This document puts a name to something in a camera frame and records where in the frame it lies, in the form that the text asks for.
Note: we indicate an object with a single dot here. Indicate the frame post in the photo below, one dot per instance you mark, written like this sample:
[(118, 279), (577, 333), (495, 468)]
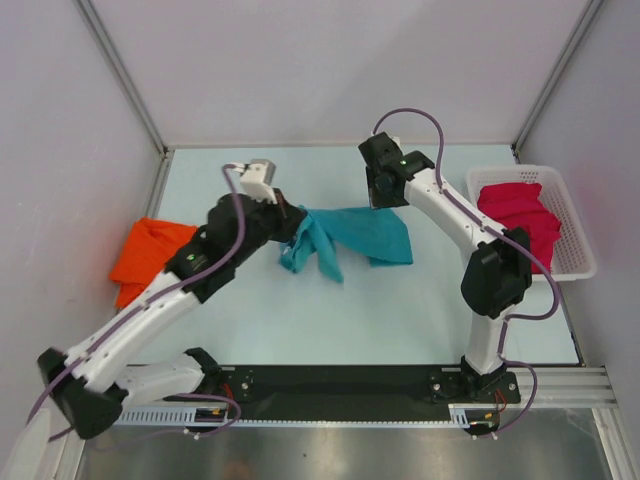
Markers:
[(116, 65), (578, 35)]

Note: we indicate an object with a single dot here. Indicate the aluminium frame rail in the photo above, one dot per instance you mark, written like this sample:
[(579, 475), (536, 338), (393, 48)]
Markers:
[(554, 387)]

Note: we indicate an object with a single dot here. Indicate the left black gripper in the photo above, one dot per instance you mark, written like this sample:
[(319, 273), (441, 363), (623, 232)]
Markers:
[(289, 217)]

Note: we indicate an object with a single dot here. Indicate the white plastic basket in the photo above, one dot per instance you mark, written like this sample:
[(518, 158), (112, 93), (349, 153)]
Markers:
[(573, 258)]

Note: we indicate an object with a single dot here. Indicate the magenta t-shirt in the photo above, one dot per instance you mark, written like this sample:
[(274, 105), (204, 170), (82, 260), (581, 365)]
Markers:
[(518, 204)]

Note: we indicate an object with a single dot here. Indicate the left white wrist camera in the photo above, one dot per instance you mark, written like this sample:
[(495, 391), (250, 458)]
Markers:
[(256, 180)]

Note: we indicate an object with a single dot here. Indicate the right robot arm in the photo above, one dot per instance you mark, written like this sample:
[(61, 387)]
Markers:
[(497, 273)]

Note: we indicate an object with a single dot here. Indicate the teal t-shirt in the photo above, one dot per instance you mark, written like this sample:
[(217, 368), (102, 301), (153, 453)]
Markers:
[(377, 234)]

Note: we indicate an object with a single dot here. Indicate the orange t-shirt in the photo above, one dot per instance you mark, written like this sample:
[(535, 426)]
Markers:
[(149, 245)]

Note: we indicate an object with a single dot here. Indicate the right rear frame post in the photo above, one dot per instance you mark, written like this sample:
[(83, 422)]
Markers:
[(578, 35)]

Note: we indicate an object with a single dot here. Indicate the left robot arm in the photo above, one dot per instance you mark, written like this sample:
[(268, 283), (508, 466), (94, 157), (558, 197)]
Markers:
[(93, 382)]

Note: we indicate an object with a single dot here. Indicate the left rear frame post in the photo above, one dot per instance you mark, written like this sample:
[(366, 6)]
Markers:
[(116, 65)]

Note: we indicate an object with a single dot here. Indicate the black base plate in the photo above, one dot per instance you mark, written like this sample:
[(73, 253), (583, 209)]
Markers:
[(361, 392)]

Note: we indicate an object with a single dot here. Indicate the white slotted cable duct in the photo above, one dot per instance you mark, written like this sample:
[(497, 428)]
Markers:
[(192, 417)]

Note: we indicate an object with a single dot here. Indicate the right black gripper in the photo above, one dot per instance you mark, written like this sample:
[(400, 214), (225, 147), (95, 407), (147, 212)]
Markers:
[(376, 199)]

